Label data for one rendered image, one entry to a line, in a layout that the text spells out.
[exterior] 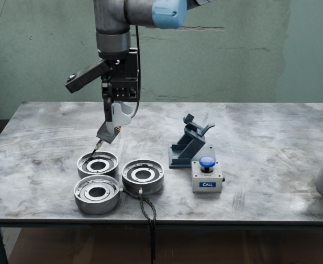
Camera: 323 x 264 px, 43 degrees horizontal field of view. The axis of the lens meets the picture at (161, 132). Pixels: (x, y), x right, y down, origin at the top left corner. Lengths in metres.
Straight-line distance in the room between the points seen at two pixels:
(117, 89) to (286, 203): 0.47
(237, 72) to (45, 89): 1.23
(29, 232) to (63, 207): 0.35
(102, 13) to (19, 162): 0.50
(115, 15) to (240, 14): 1.73
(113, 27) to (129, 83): 0.13
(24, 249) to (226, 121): 0.72
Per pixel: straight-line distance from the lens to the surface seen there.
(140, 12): 0.85
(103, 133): 1.02
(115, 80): 0.94
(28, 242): 1.31
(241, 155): 1.17
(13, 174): 1.15
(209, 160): 1.01
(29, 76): 2.78
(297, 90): 2.81
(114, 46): 0.90
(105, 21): 0.89
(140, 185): 0.98
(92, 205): 0.94
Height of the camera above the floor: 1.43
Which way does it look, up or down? 30 degrees down
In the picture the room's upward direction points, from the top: straight up
